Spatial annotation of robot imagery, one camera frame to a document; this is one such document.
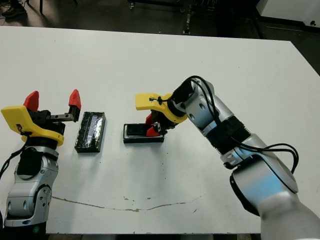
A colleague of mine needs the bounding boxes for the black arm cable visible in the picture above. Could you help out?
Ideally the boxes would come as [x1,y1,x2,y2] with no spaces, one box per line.
[0,146,26,177]
[149,75,300,174]

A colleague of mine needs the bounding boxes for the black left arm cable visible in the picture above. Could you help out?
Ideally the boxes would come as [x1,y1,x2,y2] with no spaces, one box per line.
[0,146,26,177]

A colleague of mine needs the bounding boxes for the white cabinet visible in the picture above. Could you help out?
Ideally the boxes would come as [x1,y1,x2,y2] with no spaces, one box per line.
[257,0,320,28]

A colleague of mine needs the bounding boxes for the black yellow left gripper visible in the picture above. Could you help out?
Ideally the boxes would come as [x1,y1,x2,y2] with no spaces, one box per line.
[1,88,82,147]

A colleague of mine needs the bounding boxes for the black gantry stand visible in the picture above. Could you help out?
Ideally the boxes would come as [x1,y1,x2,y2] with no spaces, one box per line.
[127,0,196,35]

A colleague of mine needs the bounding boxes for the glossy black box lid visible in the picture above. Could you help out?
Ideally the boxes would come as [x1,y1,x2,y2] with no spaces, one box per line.
[74,111,107,154]

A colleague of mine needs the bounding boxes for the black box base white insert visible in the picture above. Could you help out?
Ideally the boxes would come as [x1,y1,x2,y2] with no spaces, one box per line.
[122,122,165,145]

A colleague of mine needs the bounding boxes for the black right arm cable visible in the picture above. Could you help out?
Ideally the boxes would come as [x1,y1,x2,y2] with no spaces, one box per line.
[149,75,300,174]

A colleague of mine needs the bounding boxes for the black camera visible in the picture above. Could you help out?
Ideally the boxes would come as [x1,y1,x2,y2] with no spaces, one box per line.
[126,124,151,136]

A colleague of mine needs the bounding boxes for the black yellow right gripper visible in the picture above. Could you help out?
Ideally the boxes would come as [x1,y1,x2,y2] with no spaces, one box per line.
[135,92,187,138]

